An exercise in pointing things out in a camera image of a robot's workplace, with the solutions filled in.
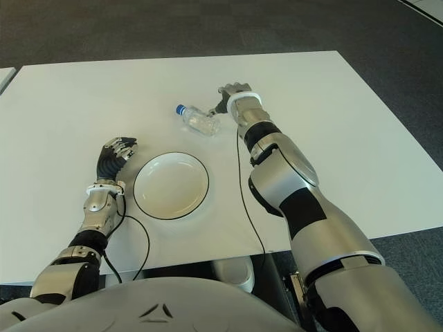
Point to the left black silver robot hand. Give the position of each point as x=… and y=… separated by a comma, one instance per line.
x=109, y=166

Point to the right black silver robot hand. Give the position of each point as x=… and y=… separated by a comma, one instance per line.
x=225, y=90

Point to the clear water bottle blue cap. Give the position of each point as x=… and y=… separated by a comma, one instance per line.
x=200, y=122

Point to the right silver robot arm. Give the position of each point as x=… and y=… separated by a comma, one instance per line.
x=294, y=180

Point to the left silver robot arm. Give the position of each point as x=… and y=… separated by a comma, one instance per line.
x=97, y=211

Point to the white plate black rim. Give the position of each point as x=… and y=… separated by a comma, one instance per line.
x=169, y=186

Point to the white side table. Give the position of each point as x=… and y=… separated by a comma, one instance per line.
x=5, y=77

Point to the silver robot torso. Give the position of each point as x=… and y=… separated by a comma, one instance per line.
x=207, y=304

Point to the white panel with black edge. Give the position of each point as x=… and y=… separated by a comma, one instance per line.
x=432, y=7

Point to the white round pedestal base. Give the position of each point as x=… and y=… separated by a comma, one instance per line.
x=239, y=276

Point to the black bar with metal bracket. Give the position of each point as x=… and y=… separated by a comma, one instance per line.
x=296, y=287

